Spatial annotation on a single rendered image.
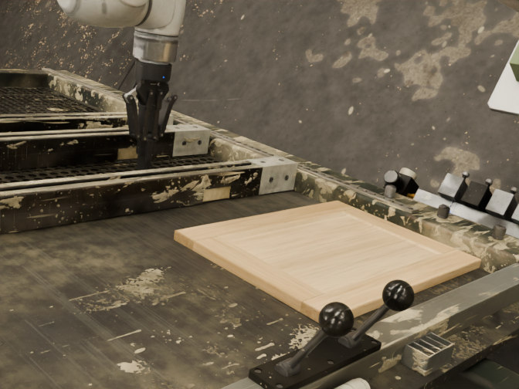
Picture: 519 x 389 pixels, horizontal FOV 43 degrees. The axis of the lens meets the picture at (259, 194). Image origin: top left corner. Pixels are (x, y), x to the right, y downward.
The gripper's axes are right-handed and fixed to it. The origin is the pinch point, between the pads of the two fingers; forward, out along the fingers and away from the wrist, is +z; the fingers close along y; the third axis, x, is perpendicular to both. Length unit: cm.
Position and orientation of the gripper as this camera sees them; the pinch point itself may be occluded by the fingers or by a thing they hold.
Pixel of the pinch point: (144, 154)
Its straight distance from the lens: 146.5
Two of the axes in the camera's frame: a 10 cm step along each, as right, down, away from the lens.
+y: -7.0, 1.1, -7.0
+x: 7.0, 3.1, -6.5
